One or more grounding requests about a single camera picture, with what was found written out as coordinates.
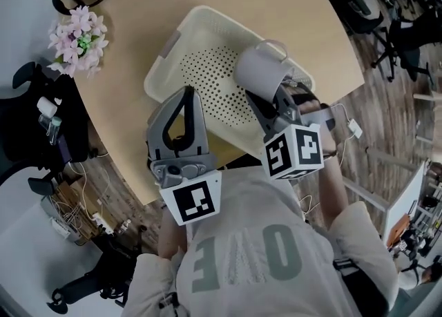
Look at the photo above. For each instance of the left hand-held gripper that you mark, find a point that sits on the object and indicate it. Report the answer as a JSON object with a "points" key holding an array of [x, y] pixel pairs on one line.
{"points": [[191, 201]]}

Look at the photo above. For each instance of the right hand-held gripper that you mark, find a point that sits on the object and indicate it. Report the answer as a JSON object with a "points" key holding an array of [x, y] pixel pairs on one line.
{"points": [[293, 150]]}

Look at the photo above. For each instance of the white ceramic mug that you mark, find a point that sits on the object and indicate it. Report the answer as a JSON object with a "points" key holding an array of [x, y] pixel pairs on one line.
{"points": [[257, 72]]}

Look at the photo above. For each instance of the cream perforated plastic basket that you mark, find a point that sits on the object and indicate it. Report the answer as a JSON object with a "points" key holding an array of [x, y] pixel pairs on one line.
{"points": [[207, 67]]}

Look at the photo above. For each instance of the person's left forearm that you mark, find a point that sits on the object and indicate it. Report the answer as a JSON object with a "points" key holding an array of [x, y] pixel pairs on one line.
{"points": [[171, 236]]}

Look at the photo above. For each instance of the person's right forearm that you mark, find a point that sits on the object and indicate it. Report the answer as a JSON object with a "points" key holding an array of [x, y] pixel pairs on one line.
{"points": [[333, 184]]}

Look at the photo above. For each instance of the cardboard box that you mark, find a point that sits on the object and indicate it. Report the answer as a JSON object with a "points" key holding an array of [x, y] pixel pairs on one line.
{"points": [[74, 201]]}

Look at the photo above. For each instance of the grey network switch with cables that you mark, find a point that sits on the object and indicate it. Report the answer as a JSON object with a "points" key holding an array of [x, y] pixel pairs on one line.
{"points": [[62, 229]]}

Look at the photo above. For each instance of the person's right hand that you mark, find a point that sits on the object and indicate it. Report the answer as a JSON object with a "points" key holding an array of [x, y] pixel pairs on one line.
{"points": [[309, 106]]}

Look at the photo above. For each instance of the white power adapter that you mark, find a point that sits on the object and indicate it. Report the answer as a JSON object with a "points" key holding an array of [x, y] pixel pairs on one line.
{"points": [[354, 128]]}

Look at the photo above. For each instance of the plastic water bottle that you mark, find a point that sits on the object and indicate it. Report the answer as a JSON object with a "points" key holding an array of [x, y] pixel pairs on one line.
{"points": [[125, 227]]}

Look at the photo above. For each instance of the purple phone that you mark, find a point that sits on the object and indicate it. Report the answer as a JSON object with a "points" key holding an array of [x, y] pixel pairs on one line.
{"points": [[65, 148]]}

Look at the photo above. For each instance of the white power strip black plugs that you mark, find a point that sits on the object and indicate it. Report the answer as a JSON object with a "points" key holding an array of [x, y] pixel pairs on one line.
{"points": [[102, 224]]}

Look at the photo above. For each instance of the small clear bottle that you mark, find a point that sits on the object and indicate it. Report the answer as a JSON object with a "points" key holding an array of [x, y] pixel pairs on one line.
{"points": [[51, 129]]}

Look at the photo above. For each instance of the small white bottle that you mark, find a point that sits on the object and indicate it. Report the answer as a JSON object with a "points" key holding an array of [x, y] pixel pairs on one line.
{"points": [[46, 106]]}

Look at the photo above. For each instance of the pink artificial flower pot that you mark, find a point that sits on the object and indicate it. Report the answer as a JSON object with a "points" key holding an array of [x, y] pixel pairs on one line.
{"points": [[77, 43]]}

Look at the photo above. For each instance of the black mesh office chair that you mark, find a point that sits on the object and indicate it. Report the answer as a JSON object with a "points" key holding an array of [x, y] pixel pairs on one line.
{"points": [[24, 129], [103, 274]]}

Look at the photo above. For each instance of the person's grey printed shirt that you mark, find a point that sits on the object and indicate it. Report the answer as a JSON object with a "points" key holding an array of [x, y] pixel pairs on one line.
{"points": [[259, 264]]}

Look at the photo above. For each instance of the white desk grey legs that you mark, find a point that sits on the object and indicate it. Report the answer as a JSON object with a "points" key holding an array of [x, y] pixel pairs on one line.
{"points": [[404, 201]]}

